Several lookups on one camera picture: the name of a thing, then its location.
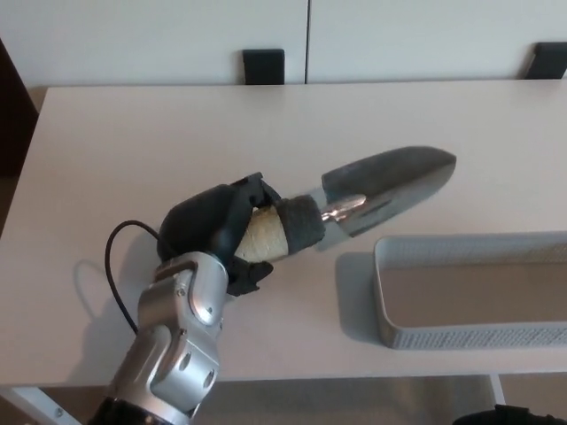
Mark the grey mesh container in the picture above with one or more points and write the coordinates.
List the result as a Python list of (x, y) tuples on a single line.
[(465, 338)]

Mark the white desk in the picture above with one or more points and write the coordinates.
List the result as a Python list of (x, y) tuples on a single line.
[(111, 155)]

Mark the dark brown furniture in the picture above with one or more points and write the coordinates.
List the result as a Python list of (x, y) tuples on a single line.
[(15, 110)]

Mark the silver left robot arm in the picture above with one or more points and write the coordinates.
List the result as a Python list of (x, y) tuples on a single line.
[(177, 336)]

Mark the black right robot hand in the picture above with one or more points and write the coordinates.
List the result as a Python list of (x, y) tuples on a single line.
[(509, 418)]

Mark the white cabinet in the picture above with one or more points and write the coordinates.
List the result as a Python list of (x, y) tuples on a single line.
[(155, 31)]

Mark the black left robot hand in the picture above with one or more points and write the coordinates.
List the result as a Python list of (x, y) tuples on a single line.
[(195, 221)]

